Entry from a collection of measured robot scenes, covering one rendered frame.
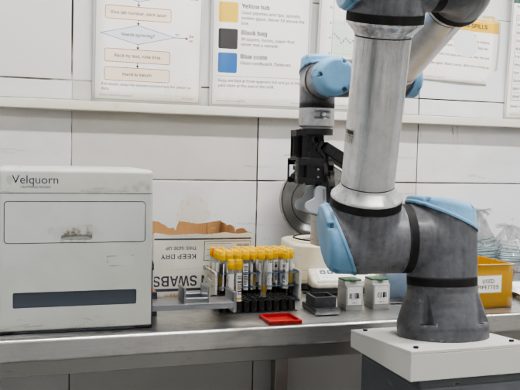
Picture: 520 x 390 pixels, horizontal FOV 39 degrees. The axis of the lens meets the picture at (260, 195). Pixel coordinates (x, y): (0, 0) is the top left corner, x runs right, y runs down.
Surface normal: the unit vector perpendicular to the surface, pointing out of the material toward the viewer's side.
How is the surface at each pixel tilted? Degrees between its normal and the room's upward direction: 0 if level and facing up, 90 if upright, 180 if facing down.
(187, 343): 90
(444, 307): 68
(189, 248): 95
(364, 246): 103
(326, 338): 90
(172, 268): 90
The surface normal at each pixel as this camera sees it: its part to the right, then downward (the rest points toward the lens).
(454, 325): 0.00, -0.33
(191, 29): 0.34, 0.12
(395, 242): 0.17, 0.00
